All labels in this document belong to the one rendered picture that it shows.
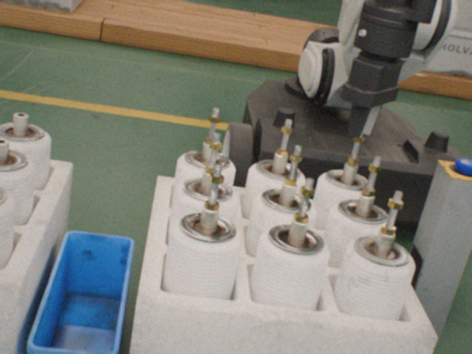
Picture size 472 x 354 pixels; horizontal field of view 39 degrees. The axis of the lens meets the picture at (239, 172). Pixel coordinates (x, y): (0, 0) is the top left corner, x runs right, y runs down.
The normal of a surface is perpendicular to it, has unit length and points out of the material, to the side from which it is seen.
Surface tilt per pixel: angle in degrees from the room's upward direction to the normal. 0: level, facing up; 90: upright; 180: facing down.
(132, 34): 90
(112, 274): 88
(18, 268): 0
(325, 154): 46
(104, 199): 0
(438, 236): 90
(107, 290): 88
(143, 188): 0
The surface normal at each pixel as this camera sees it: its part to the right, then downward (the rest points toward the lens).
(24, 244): 0.18, -0.91
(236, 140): 0.15, -0.58
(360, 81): -0.59, 0.21
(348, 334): 0.04, 0.39
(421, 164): 0.17, -0.36
